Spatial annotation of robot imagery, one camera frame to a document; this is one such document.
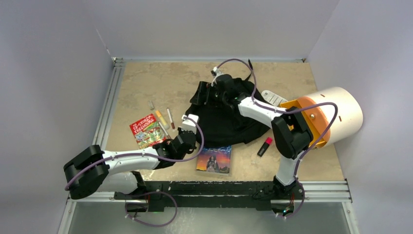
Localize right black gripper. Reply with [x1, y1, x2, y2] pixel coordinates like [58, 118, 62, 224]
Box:
[191, 81, 228, 108]

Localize black student backpack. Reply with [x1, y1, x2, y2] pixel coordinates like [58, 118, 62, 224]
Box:
[188, 59, 272, 149]

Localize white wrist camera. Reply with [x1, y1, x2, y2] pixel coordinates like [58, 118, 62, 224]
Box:
[210, 67, 223, 83]
[181, 114, 199, 133]

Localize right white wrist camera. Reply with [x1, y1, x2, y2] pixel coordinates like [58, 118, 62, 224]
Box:
[210, 67, 223, 83]

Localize small clear cap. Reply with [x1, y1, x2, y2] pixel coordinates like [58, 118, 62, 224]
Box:
[148, 100, 154, 110]

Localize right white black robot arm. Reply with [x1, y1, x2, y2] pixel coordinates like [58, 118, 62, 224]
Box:
[185, 74, 314, 198]

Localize white red-capped marker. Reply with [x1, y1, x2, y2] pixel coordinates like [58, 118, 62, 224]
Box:
[167, 107, 175, 130]

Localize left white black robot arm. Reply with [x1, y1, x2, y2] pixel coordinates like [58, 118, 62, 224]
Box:
[63, 129, 196, 199]

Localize white cylinder orange drawer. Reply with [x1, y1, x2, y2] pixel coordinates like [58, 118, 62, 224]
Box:
[279, 87, 363, 149]

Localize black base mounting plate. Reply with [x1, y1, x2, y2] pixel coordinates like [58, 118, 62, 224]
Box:
[114, 181, 304, 212]

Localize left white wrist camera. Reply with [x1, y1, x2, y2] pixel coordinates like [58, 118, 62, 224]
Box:
[181, 114, 199, 133]

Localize white brown-tipped pen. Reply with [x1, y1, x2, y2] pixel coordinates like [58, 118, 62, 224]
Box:
[158, 121, 171, 139]

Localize pink black highlighter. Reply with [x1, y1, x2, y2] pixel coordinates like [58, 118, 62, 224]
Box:
[257, 137, 273, 157]

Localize aluminium frame rails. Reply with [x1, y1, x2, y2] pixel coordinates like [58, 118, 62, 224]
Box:
[58, 57, 360, 234]

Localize red Treehouse book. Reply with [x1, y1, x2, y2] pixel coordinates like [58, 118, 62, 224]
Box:
[130, 114, 167, 149]

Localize Jane Eyre blue book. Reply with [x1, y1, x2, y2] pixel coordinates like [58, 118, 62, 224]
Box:
[196, 146, 232, 176]

